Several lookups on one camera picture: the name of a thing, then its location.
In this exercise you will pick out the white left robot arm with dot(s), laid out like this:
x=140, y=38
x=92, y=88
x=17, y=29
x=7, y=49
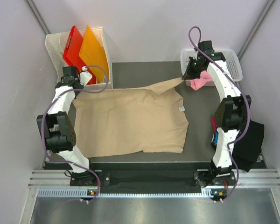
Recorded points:
x=55, y=126

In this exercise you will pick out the beige t shirt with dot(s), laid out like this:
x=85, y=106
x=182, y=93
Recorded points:
x=150, y=119

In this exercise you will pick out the black printed t shirt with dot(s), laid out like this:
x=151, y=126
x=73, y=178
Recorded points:
x=244, y=152

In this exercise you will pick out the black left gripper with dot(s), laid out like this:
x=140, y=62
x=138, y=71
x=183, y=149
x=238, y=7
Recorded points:
x=81, y=86

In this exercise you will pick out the pink t shirt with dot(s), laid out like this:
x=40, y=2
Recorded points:
x=204, y=80

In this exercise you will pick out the red plastic folder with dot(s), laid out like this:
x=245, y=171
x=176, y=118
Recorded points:
x=72, y=48

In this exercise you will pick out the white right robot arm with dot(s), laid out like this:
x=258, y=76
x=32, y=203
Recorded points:
x=231, y=114

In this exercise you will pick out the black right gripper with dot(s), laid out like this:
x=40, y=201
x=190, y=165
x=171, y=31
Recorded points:
x=188, y=74

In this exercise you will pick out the orange plastic folder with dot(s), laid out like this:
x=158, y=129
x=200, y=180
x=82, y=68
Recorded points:
x=92, y=52

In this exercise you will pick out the white file organizer rack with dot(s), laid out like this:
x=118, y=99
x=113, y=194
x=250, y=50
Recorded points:
x=55, y=44

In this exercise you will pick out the white mesh laundry basket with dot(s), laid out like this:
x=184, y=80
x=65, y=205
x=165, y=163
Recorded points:
x=232, y=61

